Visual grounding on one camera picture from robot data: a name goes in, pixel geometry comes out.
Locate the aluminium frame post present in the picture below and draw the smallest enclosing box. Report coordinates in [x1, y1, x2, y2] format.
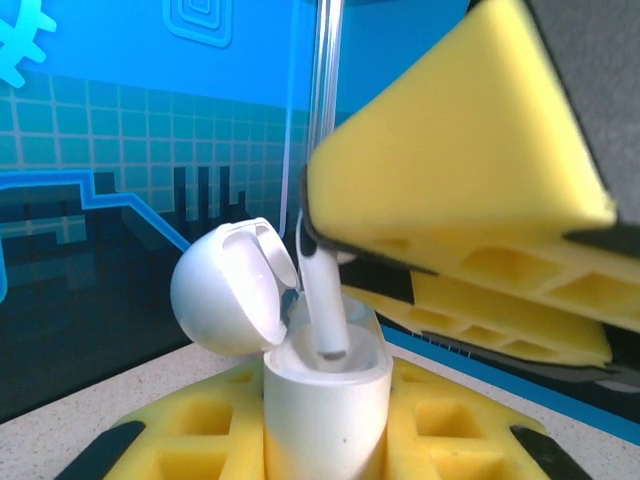
[307, 0, 347, 151]

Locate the white earbud charging case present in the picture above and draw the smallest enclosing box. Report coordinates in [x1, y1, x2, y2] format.
[169, 216, 395, 480]

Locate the white wireless earbud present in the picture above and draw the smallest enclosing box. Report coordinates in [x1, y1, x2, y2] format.
[296, 209, 357, 362]

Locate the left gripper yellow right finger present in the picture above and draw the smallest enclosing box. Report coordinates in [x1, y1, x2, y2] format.
[386, 356, 594, 480]

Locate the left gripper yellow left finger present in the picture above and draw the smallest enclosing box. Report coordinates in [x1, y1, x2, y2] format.
[54, 358, 266, 480]

